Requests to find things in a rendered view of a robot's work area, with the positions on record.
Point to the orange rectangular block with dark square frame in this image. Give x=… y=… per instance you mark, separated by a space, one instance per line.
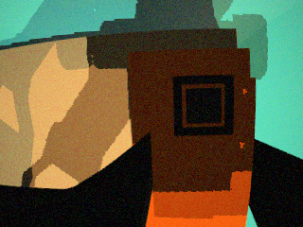
x=199 y=106

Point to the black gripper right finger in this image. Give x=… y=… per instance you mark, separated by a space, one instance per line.
x=276 y=190

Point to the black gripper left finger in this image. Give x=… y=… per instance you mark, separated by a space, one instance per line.
x=119 y=195

